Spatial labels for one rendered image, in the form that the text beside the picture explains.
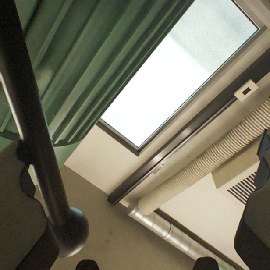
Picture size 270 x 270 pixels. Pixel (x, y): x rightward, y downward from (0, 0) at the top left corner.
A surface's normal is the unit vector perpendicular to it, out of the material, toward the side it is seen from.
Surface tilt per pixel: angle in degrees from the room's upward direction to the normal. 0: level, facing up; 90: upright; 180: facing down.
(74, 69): 90
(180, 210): 90
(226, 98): 90
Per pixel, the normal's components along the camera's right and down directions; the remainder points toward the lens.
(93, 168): -0.13, 0.46
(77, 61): 0.33, 0.72
